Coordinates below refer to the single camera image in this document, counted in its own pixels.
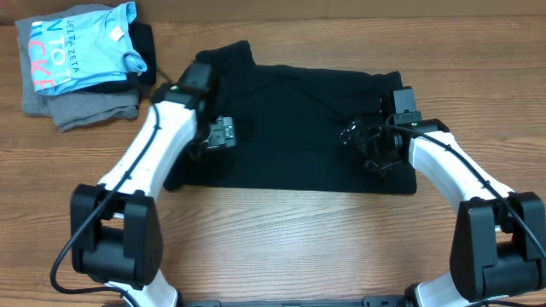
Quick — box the black t-shirt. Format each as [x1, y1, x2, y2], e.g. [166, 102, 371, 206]
[164, 41, 417, 194]

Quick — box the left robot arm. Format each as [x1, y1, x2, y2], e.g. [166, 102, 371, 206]
[58, 61, 236, 306]

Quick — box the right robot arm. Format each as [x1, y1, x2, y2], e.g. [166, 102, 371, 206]
[340, 87, 545, 307]

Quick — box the black folded garment in stack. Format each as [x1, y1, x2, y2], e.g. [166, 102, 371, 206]
[83, 21, 157, 94]

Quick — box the grey folded garment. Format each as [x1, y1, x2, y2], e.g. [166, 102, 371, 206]
[15, 4, 140, 132]

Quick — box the light blue printed t-shirt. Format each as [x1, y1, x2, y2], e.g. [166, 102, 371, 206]
[27, 2, 148, 96]

